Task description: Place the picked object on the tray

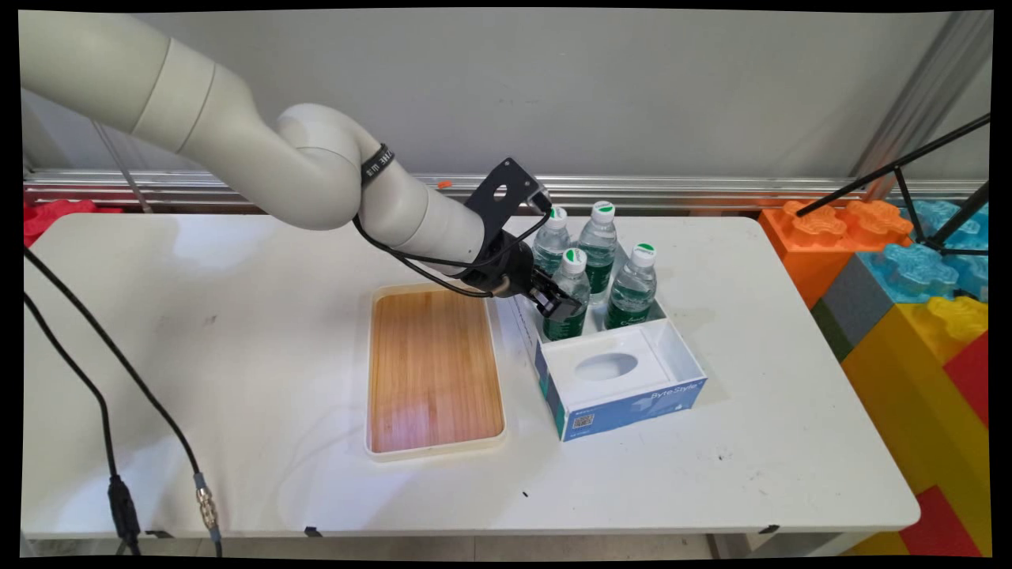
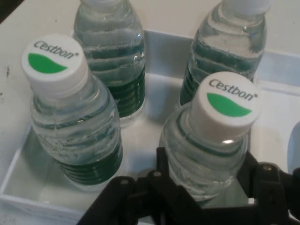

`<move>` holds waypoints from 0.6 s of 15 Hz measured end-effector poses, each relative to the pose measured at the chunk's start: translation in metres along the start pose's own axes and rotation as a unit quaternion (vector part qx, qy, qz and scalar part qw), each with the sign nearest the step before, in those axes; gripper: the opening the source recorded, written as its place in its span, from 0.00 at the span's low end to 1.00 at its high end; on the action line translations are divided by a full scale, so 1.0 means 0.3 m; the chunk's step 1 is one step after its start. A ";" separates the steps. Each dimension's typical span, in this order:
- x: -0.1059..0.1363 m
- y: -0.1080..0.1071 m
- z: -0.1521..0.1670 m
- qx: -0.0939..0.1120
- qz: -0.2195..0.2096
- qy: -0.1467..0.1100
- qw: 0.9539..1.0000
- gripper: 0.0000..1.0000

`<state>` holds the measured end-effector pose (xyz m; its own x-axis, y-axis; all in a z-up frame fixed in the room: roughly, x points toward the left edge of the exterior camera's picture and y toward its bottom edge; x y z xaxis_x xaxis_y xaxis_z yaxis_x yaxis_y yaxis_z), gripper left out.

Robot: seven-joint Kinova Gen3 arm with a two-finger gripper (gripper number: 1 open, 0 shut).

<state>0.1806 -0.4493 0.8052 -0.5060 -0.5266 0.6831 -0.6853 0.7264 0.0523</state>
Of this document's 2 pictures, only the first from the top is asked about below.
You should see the white blue cardboard box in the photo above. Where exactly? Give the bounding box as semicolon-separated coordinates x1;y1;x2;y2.
510;237;708;442

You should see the black cable with silver connector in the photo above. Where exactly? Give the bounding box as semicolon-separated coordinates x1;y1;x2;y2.
22;247;225;559

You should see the aluminium slanted post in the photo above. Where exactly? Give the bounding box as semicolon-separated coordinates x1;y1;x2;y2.
850;12;993;179

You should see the wooden tray with white rim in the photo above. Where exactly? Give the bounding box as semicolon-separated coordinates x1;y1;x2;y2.
365;283;507;462

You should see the black tripod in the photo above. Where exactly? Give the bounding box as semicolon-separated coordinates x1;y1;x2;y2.
795;113;991;258

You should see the light blue foam block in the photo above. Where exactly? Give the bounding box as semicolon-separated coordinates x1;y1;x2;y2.
909;199;989;247

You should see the black strap on arm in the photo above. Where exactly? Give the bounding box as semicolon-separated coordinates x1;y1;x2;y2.
361;143;395;187

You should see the clear water bottle green label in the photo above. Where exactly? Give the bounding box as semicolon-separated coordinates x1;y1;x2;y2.
542;247;591;342
578;201;618;305
532;205;572;277
605;243;659;330

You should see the grey foam block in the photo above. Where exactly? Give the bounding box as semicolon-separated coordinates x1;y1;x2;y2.
822;253;894;342

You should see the aluminium wall rail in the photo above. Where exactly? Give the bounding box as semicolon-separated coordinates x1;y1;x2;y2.
24;168;989;213

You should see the orange foam block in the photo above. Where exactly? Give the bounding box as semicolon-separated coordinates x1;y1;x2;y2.
759;199;914;309

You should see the yellow foam block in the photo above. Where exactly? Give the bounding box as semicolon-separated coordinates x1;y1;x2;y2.
842;296;989;554

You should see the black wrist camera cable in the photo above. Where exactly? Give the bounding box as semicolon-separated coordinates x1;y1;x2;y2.
352;207;553;300

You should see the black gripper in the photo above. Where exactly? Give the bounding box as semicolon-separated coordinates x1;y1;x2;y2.
457;234;584;321

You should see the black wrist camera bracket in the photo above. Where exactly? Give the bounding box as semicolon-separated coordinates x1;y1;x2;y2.
464;157;553;238

